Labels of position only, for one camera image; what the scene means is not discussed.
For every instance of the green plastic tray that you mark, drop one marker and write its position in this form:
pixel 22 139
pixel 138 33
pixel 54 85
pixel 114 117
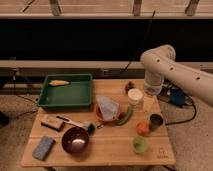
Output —
pixel 77 94

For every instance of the blue sponge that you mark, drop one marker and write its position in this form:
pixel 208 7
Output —
pixel 43 148

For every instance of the blue power adapter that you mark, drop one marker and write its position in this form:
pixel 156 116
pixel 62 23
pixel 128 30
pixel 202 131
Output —
pixel 177 98

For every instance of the orange bowl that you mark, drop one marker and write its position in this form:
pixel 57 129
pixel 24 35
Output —
pixel 100 117

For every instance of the purple bowl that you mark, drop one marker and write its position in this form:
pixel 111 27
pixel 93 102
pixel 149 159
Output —
pixel 75 140

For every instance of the wooden brush block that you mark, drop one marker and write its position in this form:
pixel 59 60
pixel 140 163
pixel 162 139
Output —
pixel 52 123

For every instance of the dark red small fruit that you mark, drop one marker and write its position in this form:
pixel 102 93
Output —
pixel 129 86

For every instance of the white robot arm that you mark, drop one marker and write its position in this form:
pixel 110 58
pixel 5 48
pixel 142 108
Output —
pixel 159 64

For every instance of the yellowish soft gripper fingers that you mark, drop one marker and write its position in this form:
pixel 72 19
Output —
pixel 147 103

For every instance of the green cucumber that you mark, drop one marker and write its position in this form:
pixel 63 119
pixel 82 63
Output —
pixel 126 116

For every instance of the orange tomato toy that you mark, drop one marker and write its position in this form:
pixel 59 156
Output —
pixel 142 128

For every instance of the green small cup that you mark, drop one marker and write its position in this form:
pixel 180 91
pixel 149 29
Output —
pixel 139 144

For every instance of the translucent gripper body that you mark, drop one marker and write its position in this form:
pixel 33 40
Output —
pixel 153 83

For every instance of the white cup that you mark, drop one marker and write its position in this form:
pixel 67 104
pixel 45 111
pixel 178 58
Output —
pixel 134 96

